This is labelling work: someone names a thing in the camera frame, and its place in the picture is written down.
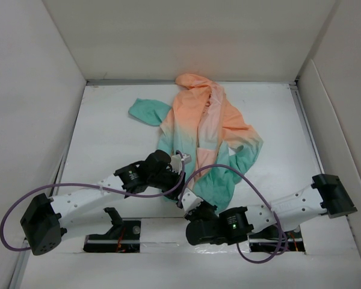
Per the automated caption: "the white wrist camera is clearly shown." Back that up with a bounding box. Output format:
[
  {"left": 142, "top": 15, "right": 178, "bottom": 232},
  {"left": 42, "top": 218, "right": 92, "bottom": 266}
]
[
  {"left": 177, "top": 188, "right": 203, "bottom": 215},
  {"left": 170, "top": 152, "right": 192, "bottom": 173}
]

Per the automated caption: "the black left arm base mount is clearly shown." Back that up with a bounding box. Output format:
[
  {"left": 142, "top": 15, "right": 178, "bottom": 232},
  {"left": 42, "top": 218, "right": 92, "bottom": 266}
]
[{"left": 83, "top": 207, "right": 141, "bottom": 253}]

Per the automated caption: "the purple cable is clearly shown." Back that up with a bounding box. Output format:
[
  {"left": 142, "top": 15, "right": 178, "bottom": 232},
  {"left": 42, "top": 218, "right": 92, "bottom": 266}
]
[
  {"left": 177, "top": 164, "right": 289, "bottom": 264},
  {"left": 0, "top": 150, "right": 187, "bottom": 251}
]

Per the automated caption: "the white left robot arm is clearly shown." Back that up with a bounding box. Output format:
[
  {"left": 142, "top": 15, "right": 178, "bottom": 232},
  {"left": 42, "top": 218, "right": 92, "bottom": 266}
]
[{"left": 20, "top": 150, "right": 191, "bottom": 256}]

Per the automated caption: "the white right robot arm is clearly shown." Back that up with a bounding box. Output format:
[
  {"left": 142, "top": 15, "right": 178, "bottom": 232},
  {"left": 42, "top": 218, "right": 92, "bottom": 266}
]
[{"left": 185, "top": 174, "right": 357, "bottom": 246}]

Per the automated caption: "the orange and teal gradient jacket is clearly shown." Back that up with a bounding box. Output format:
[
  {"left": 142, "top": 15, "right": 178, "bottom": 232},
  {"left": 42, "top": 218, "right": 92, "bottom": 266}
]
[{"left": 129, "top": 73, "right": 263, "bottom": 211}]

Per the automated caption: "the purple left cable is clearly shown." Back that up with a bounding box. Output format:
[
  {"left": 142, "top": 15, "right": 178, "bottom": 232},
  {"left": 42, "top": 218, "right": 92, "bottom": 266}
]
[{"left": 0, "top": 150, "right": 187, "bottom": 251}]

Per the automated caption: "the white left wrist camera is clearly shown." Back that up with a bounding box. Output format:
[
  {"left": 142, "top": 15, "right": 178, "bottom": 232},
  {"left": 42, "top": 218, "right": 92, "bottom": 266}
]
[{"left": 170, "top": 152, "right": 192, "bottom": 173}]

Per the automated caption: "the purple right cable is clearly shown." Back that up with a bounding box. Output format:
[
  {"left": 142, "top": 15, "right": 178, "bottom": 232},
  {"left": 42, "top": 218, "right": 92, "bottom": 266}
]
[{"left": 177, "top": 164, "right": 289, "bottom": 264}]

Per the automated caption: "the clear plastic taped strip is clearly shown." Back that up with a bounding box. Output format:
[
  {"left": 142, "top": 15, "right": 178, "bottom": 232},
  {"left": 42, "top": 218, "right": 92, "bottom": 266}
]
[{"left": 140, "top": 218, "right": 238, "bottom": 254}]

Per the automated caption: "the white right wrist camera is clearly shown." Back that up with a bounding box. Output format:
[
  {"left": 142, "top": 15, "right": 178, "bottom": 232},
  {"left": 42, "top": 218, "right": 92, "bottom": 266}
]
[{"left": 177, "top": 188, "right": 203, "bottom": 215}]

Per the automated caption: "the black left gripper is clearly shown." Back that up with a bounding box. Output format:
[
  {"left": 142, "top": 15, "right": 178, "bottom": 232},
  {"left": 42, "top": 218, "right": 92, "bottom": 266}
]
[{"left": 148, "top": 167, "right": 185, "bottom": 201}]

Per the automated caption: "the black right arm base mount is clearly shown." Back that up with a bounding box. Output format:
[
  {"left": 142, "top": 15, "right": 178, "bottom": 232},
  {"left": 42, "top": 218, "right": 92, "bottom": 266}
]
[{"left": 248, "top": 225, "right": 305, "bottom": 254}]

